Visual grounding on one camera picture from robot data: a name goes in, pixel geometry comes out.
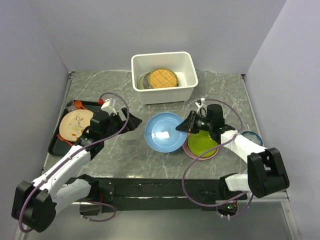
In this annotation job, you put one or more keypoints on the round woven bamboo mat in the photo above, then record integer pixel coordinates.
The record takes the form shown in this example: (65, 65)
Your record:
(162, 78)

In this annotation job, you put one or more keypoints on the cream plate with branch motif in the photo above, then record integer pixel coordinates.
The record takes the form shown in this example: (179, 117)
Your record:
(140, 82)

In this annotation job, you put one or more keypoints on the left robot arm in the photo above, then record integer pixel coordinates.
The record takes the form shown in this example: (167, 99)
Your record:
(36, 204)

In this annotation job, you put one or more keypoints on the beige plate with bird motif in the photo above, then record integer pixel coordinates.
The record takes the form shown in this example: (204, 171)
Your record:
(73, 124)

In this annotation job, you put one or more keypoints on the blue plate with bamboo mat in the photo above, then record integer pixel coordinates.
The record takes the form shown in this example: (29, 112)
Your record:
(161, 135)

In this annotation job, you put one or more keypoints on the dark plate with deer motif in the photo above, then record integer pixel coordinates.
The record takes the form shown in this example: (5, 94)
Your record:
(145, 81)

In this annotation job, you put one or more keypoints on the aluminium frame rail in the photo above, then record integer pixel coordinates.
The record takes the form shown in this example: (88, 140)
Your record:
(281, 196)

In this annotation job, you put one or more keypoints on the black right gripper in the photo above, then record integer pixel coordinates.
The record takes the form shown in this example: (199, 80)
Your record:
(193, 117)

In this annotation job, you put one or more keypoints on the white plastic bin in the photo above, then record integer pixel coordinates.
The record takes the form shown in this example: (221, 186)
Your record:
(180, 62)

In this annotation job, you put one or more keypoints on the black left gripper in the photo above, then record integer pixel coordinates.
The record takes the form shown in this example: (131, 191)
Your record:
(132, 123)

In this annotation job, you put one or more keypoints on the black plastic tray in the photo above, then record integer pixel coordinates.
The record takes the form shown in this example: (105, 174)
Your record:
(60, 148)

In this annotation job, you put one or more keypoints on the pink plate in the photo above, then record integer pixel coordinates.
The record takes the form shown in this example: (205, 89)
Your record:
(190, 154)

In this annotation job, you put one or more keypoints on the green plate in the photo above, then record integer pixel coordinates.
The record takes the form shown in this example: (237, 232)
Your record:
(200, 142)

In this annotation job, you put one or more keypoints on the blue white patterned bowl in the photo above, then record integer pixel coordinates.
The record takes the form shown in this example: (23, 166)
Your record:
(253, 137)

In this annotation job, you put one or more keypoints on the orange measuring scoop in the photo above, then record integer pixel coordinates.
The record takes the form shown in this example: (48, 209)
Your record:
(79, 105)

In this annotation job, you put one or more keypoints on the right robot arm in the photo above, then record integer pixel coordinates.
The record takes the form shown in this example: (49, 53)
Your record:
(266, 172)

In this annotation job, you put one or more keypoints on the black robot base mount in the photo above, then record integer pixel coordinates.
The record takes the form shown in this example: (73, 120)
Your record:
(141, 194)

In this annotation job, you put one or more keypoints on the clear glass cup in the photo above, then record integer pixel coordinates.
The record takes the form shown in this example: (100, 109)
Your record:
(70, 106)

